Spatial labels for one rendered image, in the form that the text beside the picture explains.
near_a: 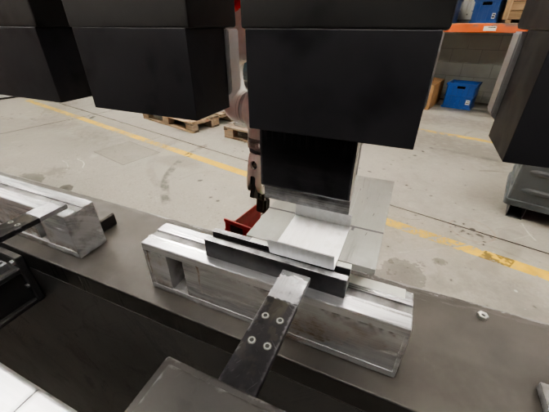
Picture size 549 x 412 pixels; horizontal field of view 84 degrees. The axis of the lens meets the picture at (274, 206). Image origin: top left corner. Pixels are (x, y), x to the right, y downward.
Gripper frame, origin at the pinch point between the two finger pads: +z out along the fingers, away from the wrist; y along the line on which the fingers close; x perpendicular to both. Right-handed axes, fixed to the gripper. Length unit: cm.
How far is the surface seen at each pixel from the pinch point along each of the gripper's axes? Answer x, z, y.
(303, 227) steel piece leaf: -23.7, -14.1, -25.9
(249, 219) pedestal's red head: 4.5, 6.1, 0.2
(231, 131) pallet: 200, 54, 235
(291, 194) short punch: -24.9, -22.4, -33.0
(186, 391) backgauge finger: -28, -15, -53
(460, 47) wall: -5, -57, 614
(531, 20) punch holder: -41, -39, -32
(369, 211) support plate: -30.6, -14.7, -16.1
